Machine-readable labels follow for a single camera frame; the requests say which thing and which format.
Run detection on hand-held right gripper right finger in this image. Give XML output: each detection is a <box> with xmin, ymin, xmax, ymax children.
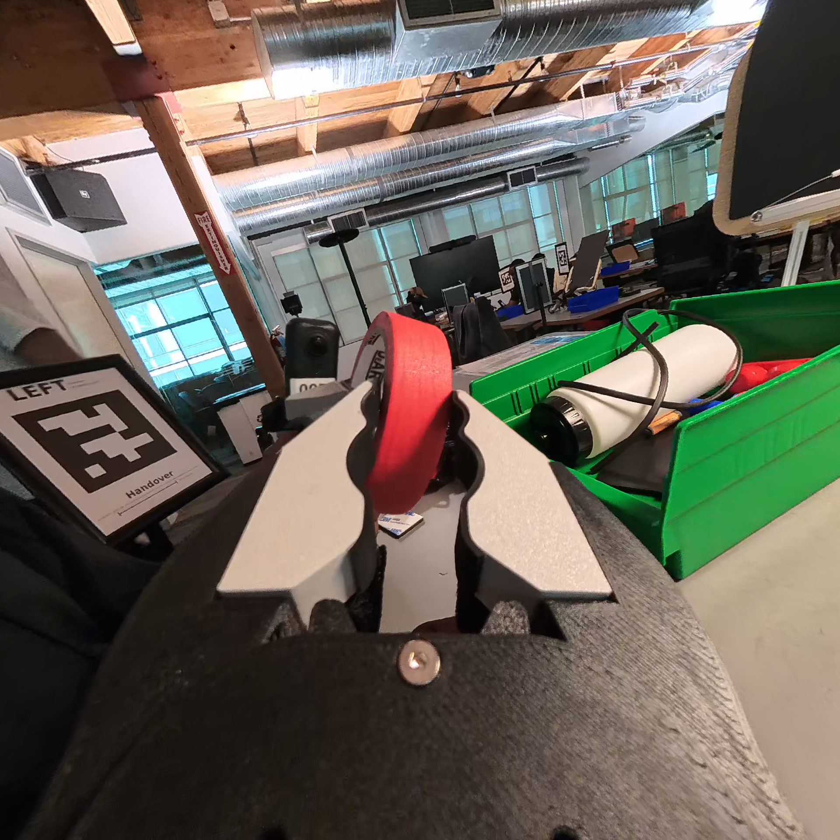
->
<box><xmin>449</xmin><ymin>390</ymin><xmax>614</xmax><ymax>614</ymax></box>

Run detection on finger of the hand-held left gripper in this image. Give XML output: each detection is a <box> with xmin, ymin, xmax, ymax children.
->
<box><xmin>283</xmin><ymin>386</ymin><xmax>353</xmax><ymax>429</ymax></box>

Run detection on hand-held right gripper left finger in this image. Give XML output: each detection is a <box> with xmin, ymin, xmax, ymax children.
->
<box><xmin>217</xmin><ymin>381</ymin><xmax>382</xmax><ymax>614</ymax></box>

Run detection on red tape roll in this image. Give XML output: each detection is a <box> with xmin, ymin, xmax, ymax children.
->
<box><xmin>351</xmin><ymin>310</ymin><xmax>455</xmax><ymax>516</ymax></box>

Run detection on white cabinet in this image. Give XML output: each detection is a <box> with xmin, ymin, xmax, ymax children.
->
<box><xmin>217</xmin><ymin>387</ymin><xmax>273</xmax><ymax>467</ymax></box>

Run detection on black floor lamp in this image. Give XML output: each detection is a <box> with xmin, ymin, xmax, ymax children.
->
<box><xmin>318</xmin><ymin>226</ymin><xmax>371</xmax><ymax>329</ymax></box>

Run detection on black sheet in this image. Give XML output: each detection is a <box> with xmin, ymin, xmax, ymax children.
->
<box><xmin>597</xmin><ymin>427</ymin><xmax>677</xmax><ymax>496</ymax></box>

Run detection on large black screen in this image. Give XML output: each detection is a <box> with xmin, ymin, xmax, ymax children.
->
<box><xmin>409</xmin><ymin>235</ymin><xmax>501</xmax><ymax>298</ymax></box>

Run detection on black office chair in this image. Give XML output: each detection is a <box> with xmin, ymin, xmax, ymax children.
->
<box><xmin>453</xmin><ymin>297</ymin><xmax>514</xmax><ymax>367</ymax></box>

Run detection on white bottle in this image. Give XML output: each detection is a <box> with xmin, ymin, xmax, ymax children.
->
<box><xmin>528</xmin><ymin>325</ymin><xmax>739</xmax><ymax>468</ymax></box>

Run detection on framed marker sign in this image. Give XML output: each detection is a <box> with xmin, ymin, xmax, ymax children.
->
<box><xmin>0</xmin><ymin>354</ymin><xmax>231</xmax><ymax>546</ymax></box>

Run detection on background desk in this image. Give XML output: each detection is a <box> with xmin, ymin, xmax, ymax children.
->
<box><xmin>499</xmin><ymin>285</ymin><xmax>664</xmax><ymax>332</ymax></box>

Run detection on grey monitor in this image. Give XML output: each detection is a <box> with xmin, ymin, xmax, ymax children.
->
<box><xmin>515</xmin><ymin>258</ymin><xmax>553</xmax><ymax>315</ymax></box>

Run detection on green plastic bin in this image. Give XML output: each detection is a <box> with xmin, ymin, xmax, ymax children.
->
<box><xmin>469</xmin><ymin>281</ymin><xmax>840</xmax><ymax>581</ymax></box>

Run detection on blue plastic bin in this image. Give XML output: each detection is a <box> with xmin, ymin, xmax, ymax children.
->
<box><xmin>567</xmin><ymin>285</ymin><xmax>621</xmax><ymax>315</ymax></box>

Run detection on red rounded toy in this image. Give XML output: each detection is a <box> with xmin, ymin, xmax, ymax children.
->
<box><xmin>725</xmin><ymin>357</ymin><xmax>815</xmax><ymax>396</ymax></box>

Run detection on tilted grey board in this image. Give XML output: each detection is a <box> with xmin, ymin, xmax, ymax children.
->
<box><xmin>566</xmin><ymin>230</ymin><xmax>611</xmax><ymax>295</ymax></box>

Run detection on black monitor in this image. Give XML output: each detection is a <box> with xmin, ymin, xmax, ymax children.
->
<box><xmin>650</xmin><ymin>213</ymin><xmax>716</xmax><ymax>284</ymax></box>

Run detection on easel board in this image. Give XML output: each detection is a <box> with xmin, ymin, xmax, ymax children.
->
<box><xmin>712</xmin><ymin>0</ymin><xmax>840</xmax><ymax>286</ymax></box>

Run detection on red post sign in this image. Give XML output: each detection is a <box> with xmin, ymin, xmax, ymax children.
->
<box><xmin>192</xmin><ymin>210</ymin><xmax>233</xmax><ymax>277</ymax></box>

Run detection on silver air duct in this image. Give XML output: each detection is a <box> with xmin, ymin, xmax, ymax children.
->
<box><xmin>252</xmin><ymin>0</ymin><xmax>713</xmax><ymax>99</ymax></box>
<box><xmin>213</xmin><ymin>92</ymin><xmax>647</xmax><ymax>221</ymax></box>
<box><xmin>233</xmin><ymin>157</ymin><xmax>592</xmax><ymax>237</ymax></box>

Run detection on black cable loop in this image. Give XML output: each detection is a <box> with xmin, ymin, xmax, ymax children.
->
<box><xmin>558</xmin><ymin>307</ymin><xmax>744</xmax><ymax>460</ymax></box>

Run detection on wooden post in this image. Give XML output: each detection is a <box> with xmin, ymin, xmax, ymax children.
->
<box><xmin>134</xmin><ymin>95</ymin><xmax>286</xmax><ymax>398</ymax></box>

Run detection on black wall speaker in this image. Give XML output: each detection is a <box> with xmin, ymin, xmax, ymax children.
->
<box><xmin>29</xmin><ymin>169</ymin><xmax>127</xmax><ymax>232</ymax></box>

